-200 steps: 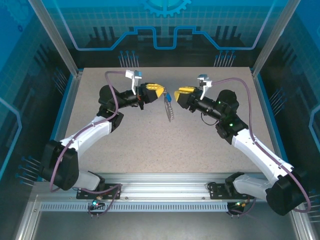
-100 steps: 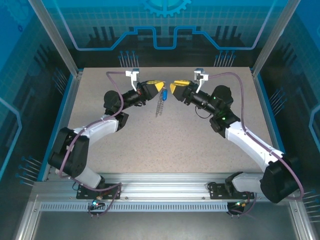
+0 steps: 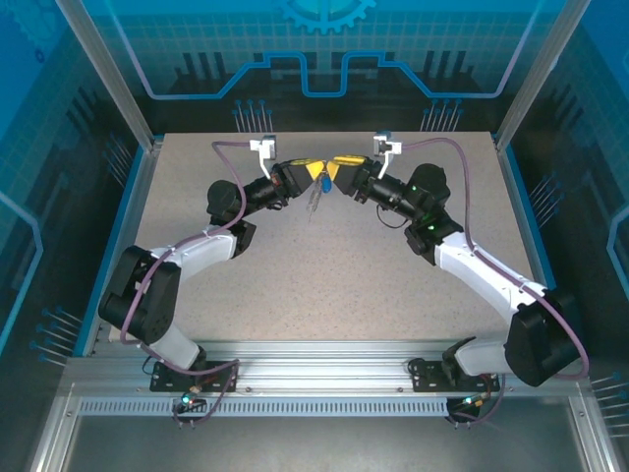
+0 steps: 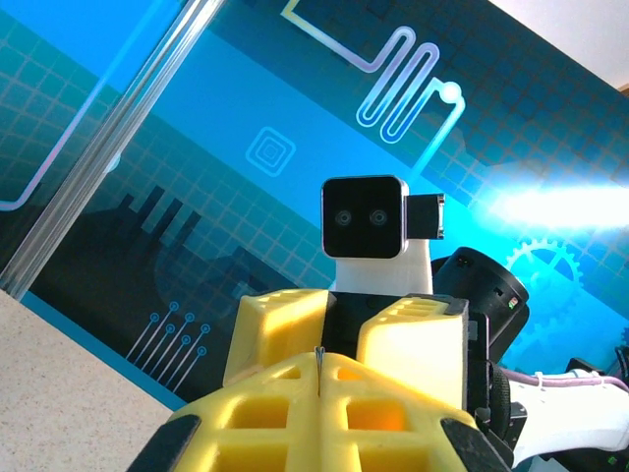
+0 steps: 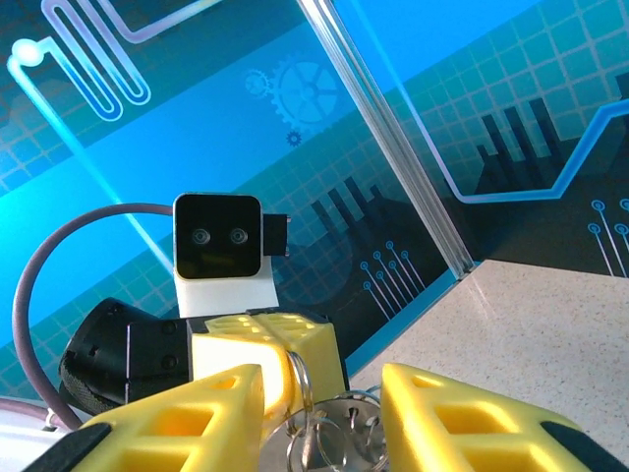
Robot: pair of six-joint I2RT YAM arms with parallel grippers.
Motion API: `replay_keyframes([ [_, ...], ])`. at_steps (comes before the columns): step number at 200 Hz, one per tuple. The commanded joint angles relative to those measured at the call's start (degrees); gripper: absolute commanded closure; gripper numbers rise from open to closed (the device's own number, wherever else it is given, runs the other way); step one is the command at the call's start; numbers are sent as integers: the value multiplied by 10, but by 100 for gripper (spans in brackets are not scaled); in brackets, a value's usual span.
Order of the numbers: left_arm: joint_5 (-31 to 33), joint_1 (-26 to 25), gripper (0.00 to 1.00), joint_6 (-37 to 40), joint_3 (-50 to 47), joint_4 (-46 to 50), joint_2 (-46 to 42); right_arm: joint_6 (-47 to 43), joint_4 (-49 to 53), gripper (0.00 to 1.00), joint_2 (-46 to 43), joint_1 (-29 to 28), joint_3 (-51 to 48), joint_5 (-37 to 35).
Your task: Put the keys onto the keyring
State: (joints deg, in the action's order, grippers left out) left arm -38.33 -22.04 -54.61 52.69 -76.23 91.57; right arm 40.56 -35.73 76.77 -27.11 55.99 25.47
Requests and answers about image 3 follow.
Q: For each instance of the silver key with blue tag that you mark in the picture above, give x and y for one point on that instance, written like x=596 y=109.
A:
x=325 y=185

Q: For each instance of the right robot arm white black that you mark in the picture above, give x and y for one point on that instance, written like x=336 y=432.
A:
x=491 y=280

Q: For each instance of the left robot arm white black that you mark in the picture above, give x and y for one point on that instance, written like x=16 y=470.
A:
x=196 y=248

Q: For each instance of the small connector board green light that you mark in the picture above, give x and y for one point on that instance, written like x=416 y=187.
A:
x=472 y=400
x=189 y=399

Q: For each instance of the grey metal front panel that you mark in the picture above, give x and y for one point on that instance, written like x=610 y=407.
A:
x=319 y=442

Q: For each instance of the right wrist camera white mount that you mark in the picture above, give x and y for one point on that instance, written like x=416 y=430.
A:
x=385 y=145

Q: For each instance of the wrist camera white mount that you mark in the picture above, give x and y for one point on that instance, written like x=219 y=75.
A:
x=385 y=145
x=263 y=145

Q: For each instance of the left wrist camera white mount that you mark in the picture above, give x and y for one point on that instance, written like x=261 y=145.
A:
x=263 y=145

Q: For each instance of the aluminium side rail blue edge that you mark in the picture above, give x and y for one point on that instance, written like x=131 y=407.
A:
x=520 y=206
x=133 y=206

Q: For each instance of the aluminium frame post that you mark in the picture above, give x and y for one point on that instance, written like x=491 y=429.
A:
x=114 y=74
x=537 y=74

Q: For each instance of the aluminium mounting rail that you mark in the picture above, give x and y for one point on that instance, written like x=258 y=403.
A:
x=319 y=366

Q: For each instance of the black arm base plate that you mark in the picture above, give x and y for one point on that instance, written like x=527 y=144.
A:
x=164 y=381
x=427 y=378

